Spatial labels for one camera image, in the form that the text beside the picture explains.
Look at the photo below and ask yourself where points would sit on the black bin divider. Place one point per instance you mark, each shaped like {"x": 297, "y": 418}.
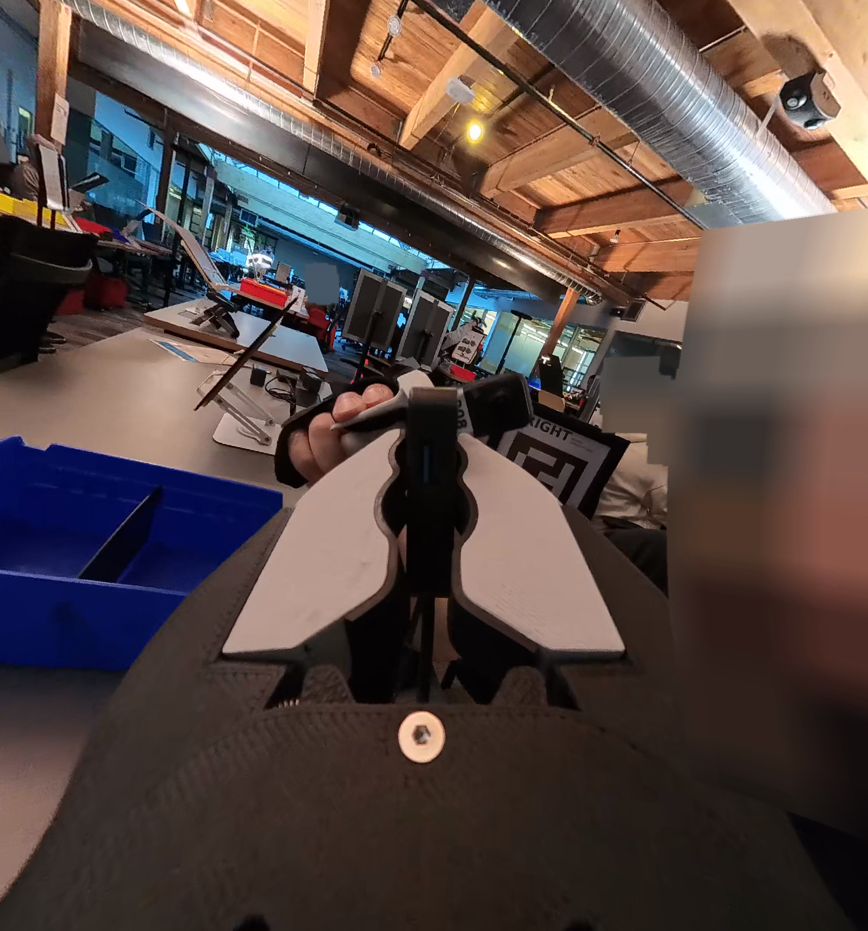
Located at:
{"x": 121, "y": 538}

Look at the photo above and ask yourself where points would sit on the black square HDMI adapter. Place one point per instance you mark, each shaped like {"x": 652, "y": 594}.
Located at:
{"x": 434, "y": 509}

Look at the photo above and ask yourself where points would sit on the black board on tripod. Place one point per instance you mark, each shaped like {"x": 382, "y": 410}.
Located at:
{"x": 372, "y": 313}
{"x": 427, "y": 327}

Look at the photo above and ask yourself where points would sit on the person's right hand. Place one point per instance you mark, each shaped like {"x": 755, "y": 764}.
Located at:
{"x": 325, "y": 447}

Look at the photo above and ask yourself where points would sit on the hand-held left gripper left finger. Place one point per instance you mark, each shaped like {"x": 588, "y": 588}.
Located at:
{"x": 317, "y": 567}

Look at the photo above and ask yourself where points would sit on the glowing ceiling lamp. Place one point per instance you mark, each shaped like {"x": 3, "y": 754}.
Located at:
{"x": 474, "y": 131}

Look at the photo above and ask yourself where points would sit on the blue plastic bin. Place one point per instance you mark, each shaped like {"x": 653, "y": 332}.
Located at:
{"x": 27, "y": 618}

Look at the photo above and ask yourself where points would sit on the red storage bin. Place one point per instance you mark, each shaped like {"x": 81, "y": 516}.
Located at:
{"x": 263, "y": 293}

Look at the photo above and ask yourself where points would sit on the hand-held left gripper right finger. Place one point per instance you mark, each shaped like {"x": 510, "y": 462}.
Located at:
{"x": 536, "y": 567}

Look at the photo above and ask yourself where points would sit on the black ceiling camera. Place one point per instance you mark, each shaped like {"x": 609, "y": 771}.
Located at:
{"x": 808, "y": 102}

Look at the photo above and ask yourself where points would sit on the silver spiral duct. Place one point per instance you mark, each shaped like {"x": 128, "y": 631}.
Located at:
{"x": 659, "y": 87}

